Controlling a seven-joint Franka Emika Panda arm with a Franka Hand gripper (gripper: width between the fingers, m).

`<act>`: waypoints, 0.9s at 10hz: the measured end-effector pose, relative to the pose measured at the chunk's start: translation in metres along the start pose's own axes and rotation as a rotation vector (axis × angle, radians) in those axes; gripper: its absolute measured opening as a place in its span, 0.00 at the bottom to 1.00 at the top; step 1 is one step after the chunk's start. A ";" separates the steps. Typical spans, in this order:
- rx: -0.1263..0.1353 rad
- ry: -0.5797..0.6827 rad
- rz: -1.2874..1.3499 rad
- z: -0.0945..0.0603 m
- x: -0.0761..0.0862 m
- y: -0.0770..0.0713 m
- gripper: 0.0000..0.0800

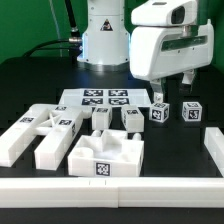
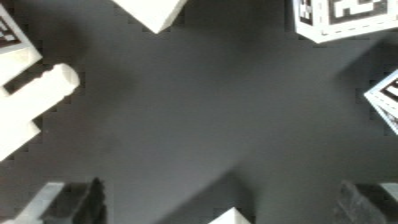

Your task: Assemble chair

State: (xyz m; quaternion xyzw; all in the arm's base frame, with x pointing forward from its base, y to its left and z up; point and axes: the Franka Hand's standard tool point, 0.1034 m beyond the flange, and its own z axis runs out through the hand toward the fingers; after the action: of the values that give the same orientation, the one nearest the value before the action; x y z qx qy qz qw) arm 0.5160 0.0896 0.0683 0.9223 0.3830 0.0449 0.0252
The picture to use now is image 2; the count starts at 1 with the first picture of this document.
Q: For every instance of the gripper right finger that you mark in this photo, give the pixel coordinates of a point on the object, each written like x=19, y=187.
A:
x=367, y=203

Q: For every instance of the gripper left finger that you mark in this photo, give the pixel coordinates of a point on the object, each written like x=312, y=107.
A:
x=69, y=203

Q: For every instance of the white chair seat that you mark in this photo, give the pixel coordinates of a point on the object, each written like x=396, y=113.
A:
x=156, y=12

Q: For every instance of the white chair leg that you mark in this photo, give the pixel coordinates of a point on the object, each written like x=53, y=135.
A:
x=232, y=217

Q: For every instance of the white leg with marker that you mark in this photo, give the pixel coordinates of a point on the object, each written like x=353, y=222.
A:
x=333, y=19

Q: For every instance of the white chair back frame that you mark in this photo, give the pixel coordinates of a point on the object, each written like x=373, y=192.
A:
x=40, y=94

